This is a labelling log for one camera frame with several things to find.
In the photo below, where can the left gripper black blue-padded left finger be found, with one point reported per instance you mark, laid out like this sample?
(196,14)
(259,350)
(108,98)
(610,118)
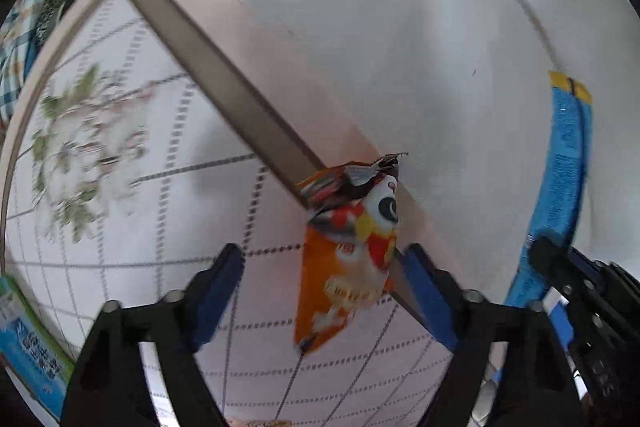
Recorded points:
(108,385)

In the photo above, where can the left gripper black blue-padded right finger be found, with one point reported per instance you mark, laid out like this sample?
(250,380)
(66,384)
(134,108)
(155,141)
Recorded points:
(536,387)

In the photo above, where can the plaid blanket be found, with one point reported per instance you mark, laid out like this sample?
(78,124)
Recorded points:
(18,52)

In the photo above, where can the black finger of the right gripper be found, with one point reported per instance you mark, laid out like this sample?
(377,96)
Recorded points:
(565,269)

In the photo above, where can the blue green tissue pack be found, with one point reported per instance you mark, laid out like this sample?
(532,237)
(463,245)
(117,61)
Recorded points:
(31,351)

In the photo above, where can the long blue snack packet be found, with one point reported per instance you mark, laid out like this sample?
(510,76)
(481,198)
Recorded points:
(559,202)

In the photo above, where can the orange panda snack packet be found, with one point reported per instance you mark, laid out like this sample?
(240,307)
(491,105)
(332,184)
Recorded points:
(350,241)

